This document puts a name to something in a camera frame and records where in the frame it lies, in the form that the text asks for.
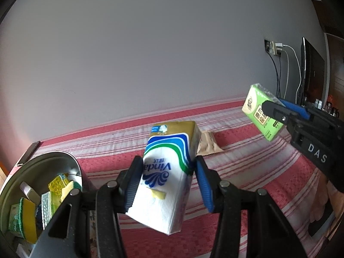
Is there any green barcode tissue pack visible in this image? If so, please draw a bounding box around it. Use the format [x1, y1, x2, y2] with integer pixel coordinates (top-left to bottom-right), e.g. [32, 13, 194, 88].
[242, 83, 283, 141]

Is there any blue cloth bundle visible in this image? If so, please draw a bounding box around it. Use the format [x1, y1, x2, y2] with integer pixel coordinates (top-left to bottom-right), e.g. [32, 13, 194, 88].
[35, 204, 44, 231]

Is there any green tea tissue pack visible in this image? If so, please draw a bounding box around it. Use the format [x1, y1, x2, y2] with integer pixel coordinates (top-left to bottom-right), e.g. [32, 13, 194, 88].
[41, 191, 61, 229]

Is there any yellow green sponge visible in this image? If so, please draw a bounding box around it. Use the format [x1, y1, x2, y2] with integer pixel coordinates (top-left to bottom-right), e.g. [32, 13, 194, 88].
[8, 197, 37, 244]
[61, 181, 82, 202]

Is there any yellow snack packet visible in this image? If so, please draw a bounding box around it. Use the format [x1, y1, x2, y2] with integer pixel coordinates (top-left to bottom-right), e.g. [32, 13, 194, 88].
[48, 173, 69, 197]

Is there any white blue Vinda tissue pack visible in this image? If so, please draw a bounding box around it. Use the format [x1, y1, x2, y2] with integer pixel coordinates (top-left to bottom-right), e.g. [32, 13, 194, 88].
[126, 121, 201, 235]

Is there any white red tissue pack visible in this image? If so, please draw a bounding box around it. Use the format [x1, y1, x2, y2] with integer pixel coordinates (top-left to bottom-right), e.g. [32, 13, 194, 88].
[20, 182, 41, 205]

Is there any person's right hand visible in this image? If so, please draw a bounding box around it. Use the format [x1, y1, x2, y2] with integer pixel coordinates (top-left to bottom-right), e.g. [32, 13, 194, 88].
[308, 172, 343, 240]

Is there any black television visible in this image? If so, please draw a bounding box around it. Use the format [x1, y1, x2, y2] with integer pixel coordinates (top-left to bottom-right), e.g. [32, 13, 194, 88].
[297, 37, 325, 105]

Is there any red striped bedspread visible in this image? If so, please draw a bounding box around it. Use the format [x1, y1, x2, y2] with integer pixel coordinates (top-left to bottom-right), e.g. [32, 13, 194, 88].
[36, 99, 325, 257]

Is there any round metal tin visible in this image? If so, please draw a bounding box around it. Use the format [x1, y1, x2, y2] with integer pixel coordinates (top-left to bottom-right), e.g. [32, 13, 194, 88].
[1, 151, 96, 257]

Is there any brown snack packet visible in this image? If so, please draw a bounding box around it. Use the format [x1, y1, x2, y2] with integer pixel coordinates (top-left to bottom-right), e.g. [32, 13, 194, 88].
[197, 131, 223, 156]

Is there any black smartphone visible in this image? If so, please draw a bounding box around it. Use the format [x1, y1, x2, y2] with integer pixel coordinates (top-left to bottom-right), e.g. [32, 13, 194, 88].
[16, 141, 41, 167]

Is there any black power cable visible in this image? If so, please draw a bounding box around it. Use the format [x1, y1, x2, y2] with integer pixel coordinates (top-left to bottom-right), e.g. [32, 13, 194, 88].
[268, 52, 283, 100]

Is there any white charger cable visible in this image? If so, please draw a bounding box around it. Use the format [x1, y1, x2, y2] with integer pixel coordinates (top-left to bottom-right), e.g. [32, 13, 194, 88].
[281, 44, 302, 105]

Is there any white wall power strip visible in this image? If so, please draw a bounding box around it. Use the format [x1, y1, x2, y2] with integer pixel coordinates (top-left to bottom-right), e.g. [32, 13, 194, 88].
[264, 39, 283, 56]

